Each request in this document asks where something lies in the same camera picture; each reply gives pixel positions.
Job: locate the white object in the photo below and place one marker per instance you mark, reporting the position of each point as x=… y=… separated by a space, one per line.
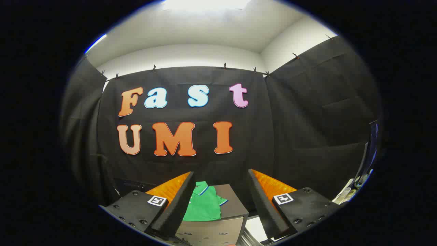
x=344 y=196

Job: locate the green polo shirt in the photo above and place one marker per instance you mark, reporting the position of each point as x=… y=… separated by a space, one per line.
x=205 y=205

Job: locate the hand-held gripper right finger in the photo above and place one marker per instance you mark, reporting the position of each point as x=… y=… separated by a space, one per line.
x=263 y=201

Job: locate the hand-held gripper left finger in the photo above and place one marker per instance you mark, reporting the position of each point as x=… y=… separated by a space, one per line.
x=181 y=205

